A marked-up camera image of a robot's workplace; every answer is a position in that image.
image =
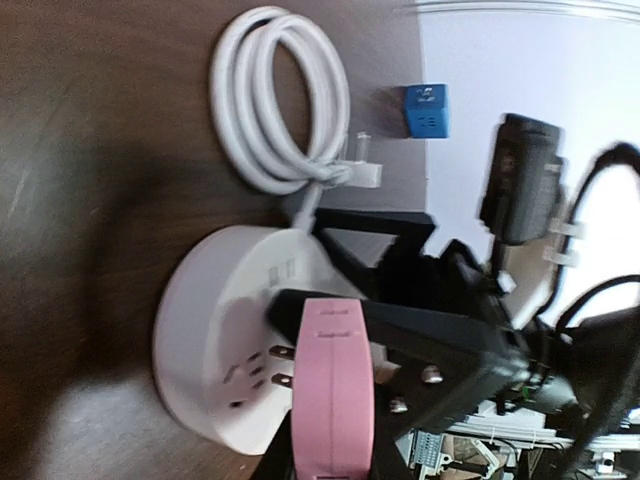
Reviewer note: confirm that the pink round power strip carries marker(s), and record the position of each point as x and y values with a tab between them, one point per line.
211	337

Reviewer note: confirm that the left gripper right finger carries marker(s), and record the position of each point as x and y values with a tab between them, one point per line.
387	462

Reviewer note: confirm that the blue cube socket adapter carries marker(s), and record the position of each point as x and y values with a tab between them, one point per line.
426	109

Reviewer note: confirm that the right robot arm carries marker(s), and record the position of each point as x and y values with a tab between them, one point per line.
599	356

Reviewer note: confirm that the pink plug adapter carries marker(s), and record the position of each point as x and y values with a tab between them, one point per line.
333	406

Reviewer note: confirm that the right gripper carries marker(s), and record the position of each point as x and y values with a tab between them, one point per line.
440	320

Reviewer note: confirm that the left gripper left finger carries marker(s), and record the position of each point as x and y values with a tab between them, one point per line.
277	463

